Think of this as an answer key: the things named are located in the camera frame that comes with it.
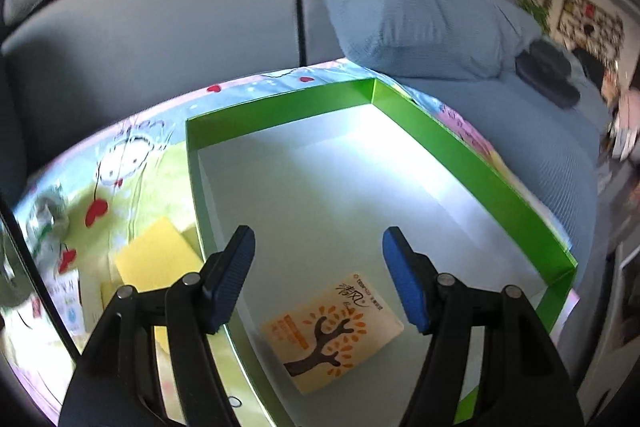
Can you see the green cardboard box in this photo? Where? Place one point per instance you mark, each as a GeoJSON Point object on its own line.
{"type": "Point", "coordinates": [319, 174]}

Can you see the white printed card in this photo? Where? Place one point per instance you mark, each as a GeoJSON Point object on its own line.
{"type": "Point", "coordinates": [64, 291]}

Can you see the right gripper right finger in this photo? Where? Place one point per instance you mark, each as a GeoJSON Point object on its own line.
{"type": "Point", "coordinates": [523, 381]}

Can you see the yellow sponge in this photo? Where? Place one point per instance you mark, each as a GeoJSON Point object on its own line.
{"type": "Point", "coordinates": [151, 257]}

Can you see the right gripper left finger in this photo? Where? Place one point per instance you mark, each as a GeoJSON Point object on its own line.
{"type": "Point", "coordinates": [116, 380]}

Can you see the clear green-print packet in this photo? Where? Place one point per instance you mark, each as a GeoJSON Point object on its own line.
{"type": "Point", "coordinates": [47, 226]}

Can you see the orange tree tissue pack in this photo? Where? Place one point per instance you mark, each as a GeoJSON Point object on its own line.
{"type": "Point", "coordinates": [321, 341]}

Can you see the grey sofa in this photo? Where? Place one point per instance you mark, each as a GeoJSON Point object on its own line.
{"type": "Point", "coordinates": [72, 67]}

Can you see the black round device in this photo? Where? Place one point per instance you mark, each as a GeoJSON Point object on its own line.
{"type": "Point", "coordinates": [546, 69]}

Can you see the blue-grey pillow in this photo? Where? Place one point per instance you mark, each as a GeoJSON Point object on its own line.
{"type": "Point", "coordinates": [464, 53]}

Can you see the cartoon print bedsheet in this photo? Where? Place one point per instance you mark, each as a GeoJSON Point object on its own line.
{"type": "Point", "coordinates": [138, 170]}

